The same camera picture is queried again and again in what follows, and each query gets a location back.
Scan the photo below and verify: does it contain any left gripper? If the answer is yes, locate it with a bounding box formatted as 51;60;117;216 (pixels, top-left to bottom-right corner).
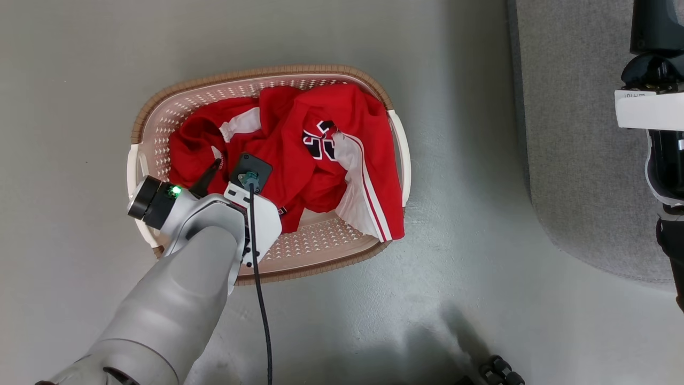
190;159;282;267

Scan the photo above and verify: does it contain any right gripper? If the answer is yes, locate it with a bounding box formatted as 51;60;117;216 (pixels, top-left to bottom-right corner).
615;0;684;207

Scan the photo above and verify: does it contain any red jersey with white stripes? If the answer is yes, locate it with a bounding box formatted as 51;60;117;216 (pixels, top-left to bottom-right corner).
168;84;406;242

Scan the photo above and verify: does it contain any beige plastic laundry basket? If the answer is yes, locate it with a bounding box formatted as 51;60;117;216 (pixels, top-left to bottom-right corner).
127;65;412;286

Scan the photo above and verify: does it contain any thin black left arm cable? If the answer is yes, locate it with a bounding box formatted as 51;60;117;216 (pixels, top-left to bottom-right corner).
247;182;274;385

